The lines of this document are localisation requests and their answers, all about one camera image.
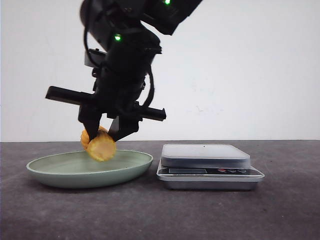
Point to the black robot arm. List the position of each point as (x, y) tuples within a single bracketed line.
[(126, 20)]

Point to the silver digital kitchen scale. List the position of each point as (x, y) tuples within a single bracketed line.
[(207, 167)]

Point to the green oval plate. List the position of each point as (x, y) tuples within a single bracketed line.
[(77, 170)]

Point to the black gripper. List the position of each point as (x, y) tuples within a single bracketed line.
[(123, 89)]

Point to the yellow corn cob piece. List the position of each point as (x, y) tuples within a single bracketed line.
[(102, 148)]

